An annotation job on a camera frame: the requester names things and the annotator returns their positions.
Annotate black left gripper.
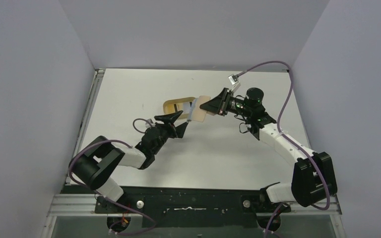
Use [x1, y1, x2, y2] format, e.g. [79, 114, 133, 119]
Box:
[152, 112, 188, 155]

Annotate light blue card sleeves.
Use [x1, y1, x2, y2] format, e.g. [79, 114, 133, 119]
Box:
[186, 98, 199, 122]

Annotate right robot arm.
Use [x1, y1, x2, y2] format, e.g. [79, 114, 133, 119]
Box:
[199, 87, 337, 212]

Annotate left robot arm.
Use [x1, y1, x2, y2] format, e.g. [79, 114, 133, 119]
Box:
[68, 111, 188, 213]

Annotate yellow card with black stripe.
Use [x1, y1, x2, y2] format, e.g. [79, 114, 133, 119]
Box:
[166, 104, 179, 114]

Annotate beige oval plastic tray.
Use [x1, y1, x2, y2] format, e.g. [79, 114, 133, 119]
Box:
[163, 97, 196, 115]

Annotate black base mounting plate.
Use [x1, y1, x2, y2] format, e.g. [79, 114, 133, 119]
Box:
[94, 185, 292, 229]

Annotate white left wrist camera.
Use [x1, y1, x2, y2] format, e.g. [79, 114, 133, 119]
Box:
[145, 119, 155, 128]

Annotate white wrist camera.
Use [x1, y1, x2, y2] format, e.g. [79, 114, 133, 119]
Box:
[145, 119, 155, 128]
[229, 74, 241, 94]

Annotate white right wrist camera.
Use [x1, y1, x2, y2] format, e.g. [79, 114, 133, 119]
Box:
[229, 74, 241, 94]

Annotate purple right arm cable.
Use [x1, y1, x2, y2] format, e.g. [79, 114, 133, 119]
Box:
[236, 60, 331, 238]

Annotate aluminium frame rail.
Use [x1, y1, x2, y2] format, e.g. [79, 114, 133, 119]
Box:
[41, 194, 346, 238]

